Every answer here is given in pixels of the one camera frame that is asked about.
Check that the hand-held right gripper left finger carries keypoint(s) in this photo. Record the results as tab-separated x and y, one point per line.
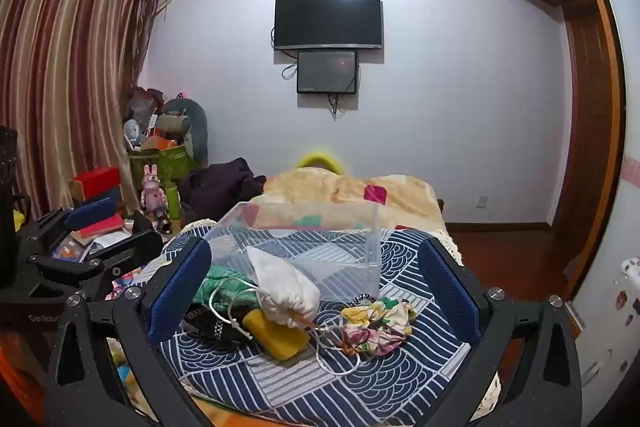
180	289

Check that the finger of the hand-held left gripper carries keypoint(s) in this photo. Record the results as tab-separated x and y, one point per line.
90	213
131	249

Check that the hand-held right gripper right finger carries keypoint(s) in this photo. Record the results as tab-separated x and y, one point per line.
450	292

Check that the green cloth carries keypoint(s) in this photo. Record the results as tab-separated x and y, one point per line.
225	282

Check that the black white braided headband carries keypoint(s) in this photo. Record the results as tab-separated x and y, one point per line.
210	327

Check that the floral fabric scrunchie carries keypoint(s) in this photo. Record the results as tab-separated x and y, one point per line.
375	324

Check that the yellow sponge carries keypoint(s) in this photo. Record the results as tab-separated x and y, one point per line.
275	334

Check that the clear plastic storage box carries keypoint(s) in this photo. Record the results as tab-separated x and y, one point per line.
300	227

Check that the pink red book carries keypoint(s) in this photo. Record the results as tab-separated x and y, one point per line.
102	226

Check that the red box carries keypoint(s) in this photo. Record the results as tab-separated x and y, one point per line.
97	182

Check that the pink bunny figure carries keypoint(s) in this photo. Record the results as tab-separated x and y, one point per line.
152	192

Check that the green bottle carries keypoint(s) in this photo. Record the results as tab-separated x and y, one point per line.
173	202

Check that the green cardboard box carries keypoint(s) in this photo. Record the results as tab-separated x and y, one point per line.
165	164

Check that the dark purple clothing pile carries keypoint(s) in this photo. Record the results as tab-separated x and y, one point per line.
220	184

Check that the grey plush pillow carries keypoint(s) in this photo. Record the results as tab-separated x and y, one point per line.
197	122

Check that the striped red beige curtain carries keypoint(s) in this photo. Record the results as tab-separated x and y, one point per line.
65	72

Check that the blue patterned cloth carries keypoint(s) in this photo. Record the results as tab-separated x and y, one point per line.
300	382

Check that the beige fleece blanket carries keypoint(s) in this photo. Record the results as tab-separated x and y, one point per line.
310	189

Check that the white cabinet with stickers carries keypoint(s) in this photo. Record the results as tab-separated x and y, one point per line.
615	207

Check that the brown wooden door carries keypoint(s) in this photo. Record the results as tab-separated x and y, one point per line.
587	147

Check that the white wall socket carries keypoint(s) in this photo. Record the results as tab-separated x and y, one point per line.
481	202

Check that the small black wall monitor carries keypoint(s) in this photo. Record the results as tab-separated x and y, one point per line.
327	72

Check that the black wall television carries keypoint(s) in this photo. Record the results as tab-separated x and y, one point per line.
327	19

